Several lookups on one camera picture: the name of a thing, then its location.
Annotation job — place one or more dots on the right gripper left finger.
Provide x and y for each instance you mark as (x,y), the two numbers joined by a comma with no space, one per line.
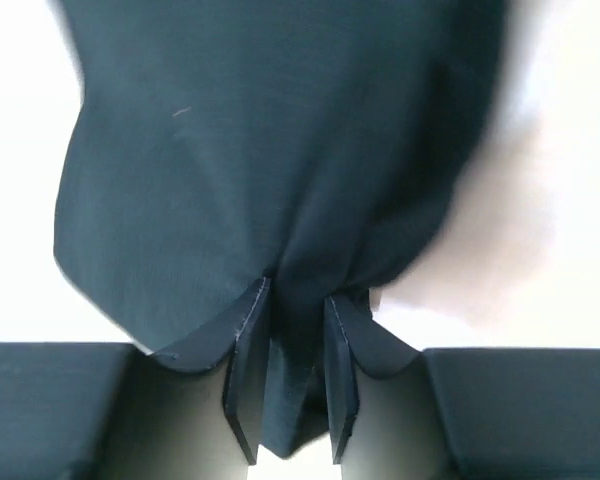
(239,336)

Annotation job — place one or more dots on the black tank top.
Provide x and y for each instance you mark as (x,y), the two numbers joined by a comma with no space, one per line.
(315,144)

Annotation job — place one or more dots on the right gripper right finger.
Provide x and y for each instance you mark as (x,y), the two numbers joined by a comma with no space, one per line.
(353,342)

